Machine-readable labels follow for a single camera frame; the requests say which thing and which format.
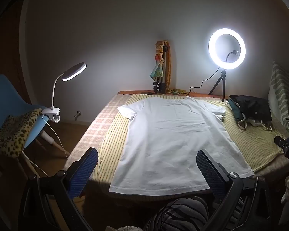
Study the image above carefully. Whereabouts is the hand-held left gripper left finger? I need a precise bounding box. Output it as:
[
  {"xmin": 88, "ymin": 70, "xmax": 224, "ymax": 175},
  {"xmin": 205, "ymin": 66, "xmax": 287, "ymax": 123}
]
[{"xmin": 18, "ymin": 147, "xmax": 99, "ymax": 231}]

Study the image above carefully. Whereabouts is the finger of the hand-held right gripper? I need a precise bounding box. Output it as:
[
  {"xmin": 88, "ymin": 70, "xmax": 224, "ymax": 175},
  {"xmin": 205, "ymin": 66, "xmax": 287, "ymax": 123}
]
[{"xmin": 274, "ymin": 136, "xmax": 289, "ymax": 150}]

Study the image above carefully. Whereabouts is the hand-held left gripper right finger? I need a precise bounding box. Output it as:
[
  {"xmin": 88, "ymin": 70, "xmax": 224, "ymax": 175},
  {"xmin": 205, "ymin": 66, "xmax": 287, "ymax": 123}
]
[{"xmin": 196, "ymin": 149, "xmax": 281, "ymax": 231}]

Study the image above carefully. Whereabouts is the white t-shirt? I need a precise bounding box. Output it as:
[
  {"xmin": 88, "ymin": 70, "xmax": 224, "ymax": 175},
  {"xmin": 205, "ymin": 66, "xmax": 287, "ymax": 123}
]
[{"xmin": 109, "ymin": 96, "xmax": 255, "ymax": 196}]

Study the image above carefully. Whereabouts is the yellow striped bed sheet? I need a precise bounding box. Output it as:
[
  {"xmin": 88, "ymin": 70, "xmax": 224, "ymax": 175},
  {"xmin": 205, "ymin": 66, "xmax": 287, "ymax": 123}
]
[{"xmin": 97, "ymin": 93, "xmax": 286, "ymax": 182}]

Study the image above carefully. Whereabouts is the black bag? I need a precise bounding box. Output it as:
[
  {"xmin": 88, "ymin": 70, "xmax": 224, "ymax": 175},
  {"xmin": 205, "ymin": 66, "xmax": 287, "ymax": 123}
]
[{"xmin": 229, "ymin": 95, "xmax": 272, "ymax": 125}]

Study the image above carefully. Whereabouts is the green white striped pillow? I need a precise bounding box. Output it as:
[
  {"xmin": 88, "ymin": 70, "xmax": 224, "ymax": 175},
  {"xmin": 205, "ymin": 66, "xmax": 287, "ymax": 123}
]
[{"xmin": 267, "ymin": 61, "xmax": 289, "ymax": 142}]

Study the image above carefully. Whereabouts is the person's striped trouser leg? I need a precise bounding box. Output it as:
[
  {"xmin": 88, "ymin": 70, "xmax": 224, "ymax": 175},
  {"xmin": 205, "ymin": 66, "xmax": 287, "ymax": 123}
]
[{"xmin": 144, "ymin": 196, "xmax": 245, "ymax": 231}]

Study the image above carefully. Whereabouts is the teal folded umbrella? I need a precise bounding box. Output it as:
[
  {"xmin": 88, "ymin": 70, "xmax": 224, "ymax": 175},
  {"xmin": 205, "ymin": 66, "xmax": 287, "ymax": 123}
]
[{"xmin": 226, "ymin": 98, "xmax": 244, "ymax": 122}]

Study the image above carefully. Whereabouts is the white clip desk lamp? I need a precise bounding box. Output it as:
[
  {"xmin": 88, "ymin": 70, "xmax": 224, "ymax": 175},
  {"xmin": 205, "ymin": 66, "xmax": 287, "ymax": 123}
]
[{"xmin": 41, "ymin": 63, "xmax": 87, "ymax": 123}]

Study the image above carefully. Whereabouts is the orange bed sheet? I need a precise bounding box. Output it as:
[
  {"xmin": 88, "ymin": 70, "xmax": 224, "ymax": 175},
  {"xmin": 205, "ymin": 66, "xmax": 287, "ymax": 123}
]
[{"xmin": 118, "ymin": 90, "xmax": 225, "ymax": 100}]

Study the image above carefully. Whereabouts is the leopard print cushion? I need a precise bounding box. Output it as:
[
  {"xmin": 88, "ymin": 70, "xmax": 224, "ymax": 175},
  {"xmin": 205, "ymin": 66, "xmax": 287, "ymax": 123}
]
[{"xmin": 0, "ymin": 108, "xmax": 43, "ymax": 160}]

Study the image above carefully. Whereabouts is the small black tripod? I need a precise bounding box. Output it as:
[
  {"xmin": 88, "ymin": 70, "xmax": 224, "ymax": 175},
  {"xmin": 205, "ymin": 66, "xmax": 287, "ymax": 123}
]
[{"xmin": 208, "ymin": 70, "xmax": 227, "ymax": 102}]

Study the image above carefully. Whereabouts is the black phone holder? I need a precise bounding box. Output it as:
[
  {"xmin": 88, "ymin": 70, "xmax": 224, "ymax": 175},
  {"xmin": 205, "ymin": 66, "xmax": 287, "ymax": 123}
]
[{"xmin": 225, "ymin": 50, "xmax": 240, "ymax": 62}]

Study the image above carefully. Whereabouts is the folded grey tripod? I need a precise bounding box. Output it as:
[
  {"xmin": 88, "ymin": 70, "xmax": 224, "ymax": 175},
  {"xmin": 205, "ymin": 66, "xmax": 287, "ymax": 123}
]
[{"xmin": 153, "ymin": 42, "xmax": 169, "ymax": 94}]

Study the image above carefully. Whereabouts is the orange patterned cloth bag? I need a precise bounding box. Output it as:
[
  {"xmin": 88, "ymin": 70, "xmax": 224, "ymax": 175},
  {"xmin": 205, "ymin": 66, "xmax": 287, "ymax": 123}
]
[{"xmin": 156, "ymin": 39, "xmax": 174, "ymax": 93}]

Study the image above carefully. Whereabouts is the blue chair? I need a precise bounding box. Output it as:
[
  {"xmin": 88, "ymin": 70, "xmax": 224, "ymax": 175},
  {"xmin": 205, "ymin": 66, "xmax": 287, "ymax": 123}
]
[{"xmin": 0, "ymin": 74, "xmax": 71, "ymax": 176}]

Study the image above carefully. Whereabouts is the colourful rag doll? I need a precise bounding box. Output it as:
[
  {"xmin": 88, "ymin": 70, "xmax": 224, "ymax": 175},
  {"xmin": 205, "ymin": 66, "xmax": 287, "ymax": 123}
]
[{"xmin": 149, "ymin": 41, "xmax": 166, "ymax": 80}]

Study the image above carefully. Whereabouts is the white lamp cable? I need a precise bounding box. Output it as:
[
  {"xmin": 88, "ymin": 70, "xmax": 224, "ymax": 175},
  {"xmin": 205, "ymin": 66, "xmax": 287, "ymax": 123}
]
[{"xmin": 42, "ymin": 115, "xmax": 71, "ymax": 160}]

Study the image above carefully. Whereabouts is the black ring light cable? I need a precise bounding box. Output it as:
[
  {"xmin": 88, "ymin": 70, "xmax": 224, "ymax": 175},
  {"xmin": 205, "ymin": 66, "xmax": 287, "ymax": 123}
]
[{"xmin": 189, "ymin": 66, "xmax": 221, "ymax": 97}]

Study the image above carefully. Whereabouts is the white ring light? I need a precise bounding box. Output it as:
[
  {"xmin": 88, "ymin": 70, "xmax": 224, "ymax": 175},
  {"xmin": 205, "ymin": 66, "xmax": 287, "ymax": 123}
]
[{"xmin": 208, "ymin": 28, "xmax": 246, "ymax": 66}]

